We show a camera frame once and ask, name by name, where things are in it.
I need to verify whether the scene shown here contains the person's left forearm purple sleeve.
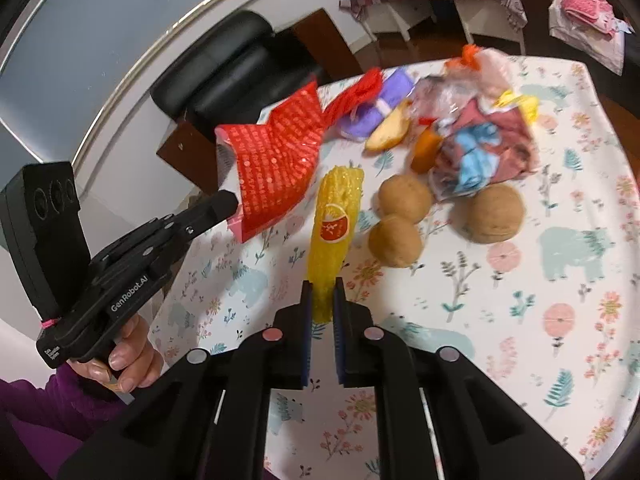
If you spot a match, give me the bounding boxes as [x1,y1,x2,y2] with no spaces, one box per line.
[0,362,128,480]

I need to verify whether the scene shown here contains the white small table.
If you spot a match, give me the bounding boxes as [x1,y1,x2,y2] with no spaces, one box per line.
[367,0,436,42]
[452,0,524,56]

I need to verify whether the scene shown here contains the large walnut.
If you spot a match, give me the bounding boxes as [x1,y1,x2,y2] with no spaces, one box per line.
[452,184,526,244]

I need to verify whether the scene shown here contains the red mesh net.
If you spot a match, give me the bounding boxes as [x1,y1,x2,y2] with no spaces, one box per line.
[322,67,384,126]

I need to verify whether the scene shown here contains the pink towel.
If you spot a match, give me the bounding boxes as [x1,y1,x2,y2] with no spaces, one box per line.
[560,0,615,37]

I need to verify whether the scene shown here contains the brown wooden side table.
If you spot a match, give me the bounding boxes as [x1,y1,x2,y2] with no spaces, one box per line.
[156,120,222,197]
[292,7,364,81]

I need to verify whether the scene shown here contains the clear printed plastic bag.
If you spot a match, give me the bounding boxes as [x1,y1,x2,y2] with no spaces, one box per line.
[415,50,542,202]

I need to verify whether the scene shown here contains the floral bear tablecloth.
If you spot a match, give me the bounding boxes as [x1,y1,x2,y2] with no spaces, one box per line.
[150,55,640,480]

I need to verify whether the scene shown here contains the yellow mesh net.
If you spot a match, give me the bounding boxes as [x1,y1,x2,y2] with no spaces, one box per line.
[307,165,365,324]

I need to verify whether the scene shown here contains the person's left hand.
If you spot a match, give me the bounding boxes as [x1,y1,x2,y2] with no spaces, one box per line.
[70,314,164,392]

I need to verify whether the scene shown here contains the purple wrapper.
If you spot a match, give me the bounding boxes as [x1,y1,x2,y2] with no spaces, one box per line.
[337,70,416,141]

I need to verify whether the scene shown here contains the orange ribbon scrap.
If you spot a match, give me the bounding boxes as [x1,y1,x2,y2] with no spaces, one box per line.
[445,44,484,74]

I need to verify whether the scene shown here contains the white printed cloth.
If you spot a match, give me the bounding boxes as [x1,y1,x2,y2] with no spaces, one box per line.
[547,0,629,76]

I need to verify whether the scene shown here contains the black leather armchair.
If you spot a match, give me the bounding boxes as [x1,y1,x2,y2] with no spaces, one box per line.
[150,10,322,137]

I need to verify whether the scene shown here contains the deep orange peel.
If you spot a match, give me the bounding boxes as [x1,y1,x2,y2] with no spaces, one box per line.
[410,127,444,174]

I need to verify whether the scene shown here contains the yellow wrapper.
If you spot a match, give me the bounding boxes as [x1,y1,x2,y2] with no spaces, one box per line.
[492,90,541,124]

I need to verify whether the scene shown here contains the window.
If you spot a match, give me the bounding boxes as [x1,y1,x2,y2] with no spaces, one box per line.
[0,0,226,171]

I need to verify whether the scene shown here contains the red foil bag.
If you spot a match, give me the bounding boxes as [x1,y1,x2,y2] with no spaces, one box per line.
[215,80,327,244]

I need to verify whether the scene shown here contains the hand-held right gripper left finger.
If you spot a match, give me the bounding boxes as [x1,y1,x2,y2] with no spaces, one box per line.
[57,280,316,480]

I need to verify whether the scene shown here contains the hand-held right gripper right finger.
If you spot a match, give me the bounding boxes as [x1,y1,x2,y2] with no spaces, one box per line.
[332,277,586,480]

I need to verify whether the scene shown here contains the pale orange peel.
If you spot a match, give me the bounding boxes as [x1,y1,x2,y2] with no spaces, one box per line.
[364,100,412,154]

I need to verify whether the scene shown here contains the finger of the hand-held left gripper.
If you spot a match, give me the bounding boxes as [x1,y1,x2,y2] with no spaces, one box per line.
[90,189,240,282]

